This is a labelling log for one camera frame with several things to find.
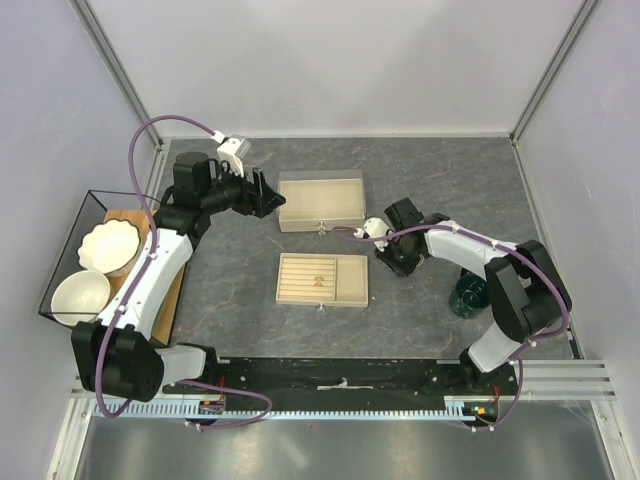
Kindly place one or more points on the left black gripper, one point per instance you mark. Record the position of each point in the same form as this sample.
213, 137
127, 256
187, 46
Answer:
267, 198

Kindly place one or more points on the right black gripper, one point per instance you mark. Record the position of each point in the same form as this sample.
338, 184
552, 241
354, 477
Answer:
405, 269

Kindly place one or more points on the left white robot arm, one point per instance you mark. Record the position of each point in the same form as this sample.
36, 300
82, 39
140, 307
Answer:
113, 354

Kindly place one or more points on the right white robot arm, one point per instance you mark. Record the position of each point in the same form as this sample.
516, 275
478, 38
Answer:
527, 298

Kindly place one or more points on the beige open jewelry box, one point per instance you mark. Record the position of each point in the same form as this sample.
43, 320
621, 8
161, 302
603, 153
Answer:
319, 200

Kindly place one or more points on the dark green mug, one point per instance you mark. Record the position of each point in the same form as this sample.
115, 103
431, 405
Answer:
469, 297

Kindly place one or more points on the white scalloped bowl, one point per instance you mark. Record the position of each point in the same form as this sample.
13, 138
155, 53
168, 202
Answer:
111, 248

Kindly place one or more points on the white round bowl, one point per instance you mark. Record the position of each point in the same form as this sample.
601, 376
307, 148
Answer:
80, 297

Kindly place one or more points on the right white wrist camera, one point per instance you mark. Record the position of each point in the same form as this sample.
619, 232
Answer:
374, 227

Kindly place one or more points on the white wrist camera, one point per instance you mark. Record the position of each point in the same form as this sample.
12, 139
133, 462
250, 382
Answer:
232, 149
374, 227

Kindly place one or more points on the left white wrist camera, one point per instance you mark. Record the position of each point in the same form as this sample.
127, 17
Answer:
232, 149

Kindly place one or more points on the beige ring slot tray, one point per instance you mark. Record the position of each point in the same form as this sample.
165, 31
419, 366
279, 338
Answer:
327, 280

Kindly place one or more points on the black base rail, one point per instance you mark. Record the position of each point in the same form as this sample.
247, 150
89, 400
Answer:
279, 378

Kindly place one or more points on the black wire frame box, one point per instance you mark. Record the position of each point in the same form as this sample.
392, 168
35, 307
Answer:
90, 213

